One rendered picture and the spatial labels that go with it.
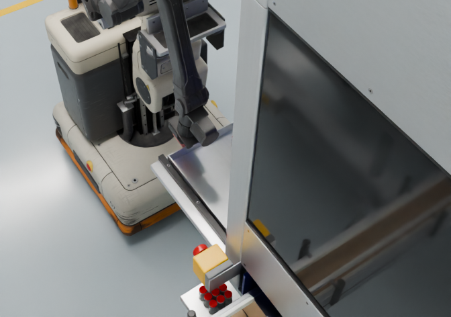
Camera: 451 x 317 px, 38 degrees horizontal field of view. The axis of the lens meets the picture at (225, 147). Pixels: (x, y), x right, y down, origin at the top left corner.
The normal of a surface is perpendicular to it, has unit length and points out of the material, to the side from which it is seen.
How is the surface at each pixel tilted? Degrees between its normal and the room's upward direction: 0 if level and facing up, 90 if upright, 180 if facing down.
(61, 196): 0
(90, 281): 0
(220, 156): 0
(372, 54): 90
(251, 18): 90
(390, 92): 90
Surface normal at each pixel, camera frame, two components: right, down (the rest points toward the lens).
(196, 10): 0.57, 0.66
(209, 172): 0.04, -0.62
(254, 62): -0.82, 0.44
